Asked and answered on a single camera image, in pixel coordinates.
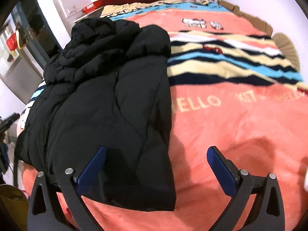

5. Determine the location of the grey metal door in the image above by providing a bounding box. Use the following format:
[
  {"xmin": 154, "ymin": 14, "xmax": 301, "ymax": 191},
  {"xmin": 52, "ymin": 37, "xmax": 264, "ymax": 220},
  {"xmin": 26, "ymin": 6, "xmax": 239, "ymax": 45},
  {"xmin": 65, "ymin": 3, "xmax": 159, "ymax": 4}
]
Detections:
[{"xmin": 1, "ymin": 50, "xmax": 43, "ymax": 104}]

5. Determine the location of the teal door frame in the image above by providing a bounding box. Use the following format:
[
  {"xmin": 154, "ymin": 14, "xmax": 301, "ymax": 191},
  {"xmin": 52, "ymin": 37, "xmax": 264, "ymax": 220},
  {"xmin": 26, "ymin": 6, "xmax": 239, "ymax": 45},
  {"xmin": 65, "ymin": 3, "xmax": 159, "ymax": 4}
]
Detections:
[{"xmin": 11, "ymin": 0, "xmax": 62, "ymax": 68}]

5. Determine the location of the red hanging bag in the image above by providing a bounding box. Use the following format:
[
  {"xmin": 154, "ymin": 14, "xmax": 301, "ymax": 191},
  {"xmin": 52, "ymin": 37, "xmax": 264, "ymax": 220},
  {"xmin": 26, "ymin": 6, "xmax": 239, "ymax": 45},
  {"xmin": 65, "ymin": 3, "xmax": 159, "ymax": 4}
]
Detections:
[{"xmin": 6, "ymin": 33, "xmax": 18, "ymax": 51}]

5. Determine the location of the beige woven hand fan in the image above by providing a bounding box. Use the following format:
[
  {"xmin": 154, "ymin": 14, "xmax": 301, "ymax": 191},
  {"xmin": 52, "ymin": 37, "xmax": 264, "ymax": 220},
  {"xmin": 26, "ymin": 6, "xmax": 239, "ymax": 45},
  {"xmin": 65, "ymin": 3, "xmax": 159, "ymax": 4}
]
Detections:
[{"xmin": 272, "ymin": 33, "xmax": 300, "ymax": 72}]

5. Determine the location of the red box on shelf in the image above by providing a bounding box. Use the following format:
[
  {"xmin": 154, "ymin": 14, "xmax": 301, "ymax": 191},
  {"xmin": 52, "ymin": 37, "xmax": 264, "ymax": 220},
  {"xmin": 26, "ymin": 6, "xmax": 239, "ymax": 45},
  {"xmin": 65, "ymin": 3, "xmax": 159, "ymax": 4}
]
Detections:
[{"xmin": 82, "ymin": 0, "xmax": 103, "ymax": 14}]

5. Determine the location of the white bedside shelf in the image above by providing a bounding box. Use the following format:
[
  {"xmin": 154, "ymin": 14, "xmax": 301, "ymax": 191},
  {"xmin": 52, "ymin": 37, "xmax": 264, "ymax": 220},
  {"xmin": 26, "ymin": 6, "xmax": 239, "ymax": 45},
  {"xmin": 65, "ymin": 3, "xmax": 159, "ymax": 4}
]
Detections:
[{"xmin": 74, "ymin": 6, "xmax": 104, "ymax": 23}]

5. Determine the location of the brown cardboard sheet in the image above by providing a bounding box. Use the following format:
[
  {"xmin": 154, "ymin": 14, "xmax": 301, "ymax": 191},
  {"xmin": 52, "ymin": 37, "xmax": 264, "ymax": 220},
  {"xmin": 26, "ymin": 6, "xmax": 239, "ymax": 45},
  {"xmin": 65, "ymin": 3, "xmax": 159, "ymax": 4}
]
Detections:
[{"xmin": 217, "ymin": 0, "xmax": 273, "ymax": 37}]

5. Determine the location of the Hello Kitty striped blanket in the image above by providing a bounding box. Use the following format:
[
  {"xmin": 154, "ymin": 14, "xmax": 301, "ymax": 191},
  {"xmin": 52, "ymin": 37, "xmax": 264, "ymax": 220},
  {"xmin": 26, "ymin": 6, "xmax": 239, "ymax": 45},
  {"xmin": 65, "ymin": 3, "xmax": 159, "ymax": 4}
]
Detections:
[{"xmin": 19, "ymin": 0, "xmax": 307, "ymax": 230}]

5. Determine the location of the white wall switch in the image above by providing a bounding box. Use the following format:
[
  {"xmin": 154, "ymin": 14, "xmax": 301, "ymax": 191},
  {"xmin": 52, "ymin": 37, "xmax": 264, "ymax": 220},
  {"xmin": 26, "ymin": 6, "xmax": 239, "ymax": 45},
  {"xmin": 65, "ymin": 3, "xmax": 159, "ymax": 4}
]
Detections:
[{"xmin": 66, "ymin": 6, "xmax": 77, "ymax": 15}]

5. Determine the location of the black hooded puffer jacket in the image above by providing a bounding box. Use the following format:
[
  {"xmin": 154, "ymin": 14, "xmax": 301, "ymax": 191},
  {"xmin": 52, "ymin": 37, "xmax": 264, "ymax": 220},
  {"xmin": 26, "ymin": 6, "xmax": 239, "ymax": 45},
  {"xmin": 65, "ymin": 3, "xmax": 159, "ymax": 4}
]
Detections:
[{"xmin": 15, "ymin": 17, "xmax": 176, "ymax": 211}]

